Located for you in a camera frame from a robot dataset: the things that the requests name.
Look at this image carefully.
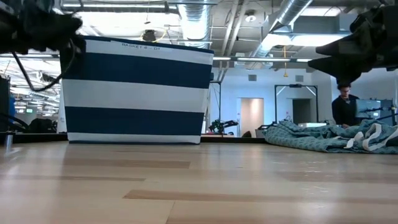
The person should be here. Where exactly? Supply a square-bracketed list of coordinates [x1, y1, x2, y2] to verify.
[331, 82, 362, 129]

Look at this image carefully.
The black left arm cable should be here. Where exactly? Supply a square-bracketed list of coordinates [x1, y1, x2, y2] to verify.
[11, 37, 77, 92]

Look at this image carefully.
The yellow hanging cord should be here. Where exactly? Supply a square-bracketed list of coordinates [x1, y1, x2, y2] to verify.
[282, 45, 289, 78]

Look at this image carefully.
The black aluminium table frame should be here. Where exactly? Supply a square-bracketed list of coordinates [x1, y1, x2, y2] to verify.
[0, 132, 268, 144]

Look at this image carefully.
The ribbed silver ventilation duct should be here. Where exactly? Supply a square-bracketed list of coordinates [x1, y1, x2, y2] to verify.
[178, 0, 213, 50]

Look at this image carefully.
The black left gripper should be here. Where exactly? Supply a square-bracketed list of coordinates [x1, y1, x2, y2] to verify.
[0, 0, 83, 54]

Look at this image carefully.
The beige door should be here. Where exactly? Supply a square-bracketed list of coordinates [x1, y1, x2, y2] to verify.
[239, 98, 265, 138]

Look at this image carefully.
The blue patterned hospital gown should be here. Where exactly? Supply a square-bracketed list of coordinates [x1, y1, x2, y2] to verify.
[262, 119, 398, 155]

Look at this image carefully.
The navy white striped fabric basket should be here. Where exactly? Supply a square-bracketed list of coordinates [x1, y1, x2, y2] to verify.
[59, 35, 215, 146]

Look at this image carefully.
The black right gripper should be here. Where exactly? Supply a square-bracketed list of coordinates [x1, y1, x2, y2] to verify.
[307, 4, 398, 85]

